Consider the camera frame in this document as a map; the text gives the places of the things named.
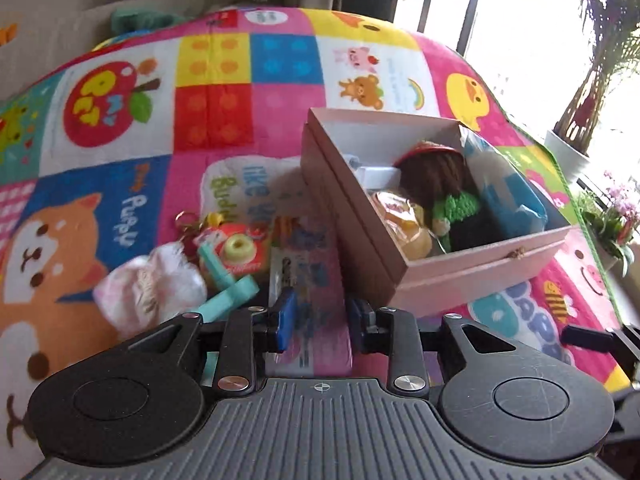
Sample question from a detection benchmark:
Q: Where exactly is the pink blue package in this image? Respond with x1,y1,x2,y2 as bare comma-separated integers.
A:
266,216,352,377

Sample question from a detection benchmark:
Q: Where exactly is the teal plastic toy piece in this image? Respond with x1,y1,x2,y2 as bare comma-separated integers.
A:
195,242,259,323

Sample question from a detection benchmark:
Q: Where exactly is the yellow packaged bread snack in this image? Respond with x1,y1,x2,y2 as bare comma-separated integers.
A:
371,191,433,261

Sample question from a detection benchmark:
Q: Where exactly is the pink white cloth bundle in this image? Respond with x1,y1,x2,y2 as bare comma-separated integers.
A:
92,242,207,340

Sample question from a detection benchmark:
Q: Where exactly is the pink cardboard box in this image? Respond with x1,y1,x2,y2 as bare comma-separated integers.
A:
300,108,571,316

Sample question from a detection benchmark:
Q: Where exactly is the brown-haired crochet doll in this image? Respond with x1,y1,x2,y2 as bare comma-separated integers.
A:
394,140,502,252

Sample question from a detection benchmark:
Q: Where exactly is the colourful cartoon play mat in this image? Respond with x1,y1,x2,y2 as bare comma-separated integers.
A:
1,9,628,479

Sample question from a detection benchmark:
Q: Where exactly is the pink flower pot plant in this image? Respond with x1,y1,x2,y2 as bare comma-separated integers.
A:
577,170,639,278

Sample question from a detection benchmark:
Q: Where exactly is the teal cloth on sofa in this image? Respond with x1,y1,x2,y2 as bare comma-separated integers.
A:
110,9,186,36

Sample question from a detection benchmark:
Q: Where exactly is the potted plant white pot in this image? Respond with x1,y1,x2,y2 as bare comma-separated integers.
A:
544,0,639,182

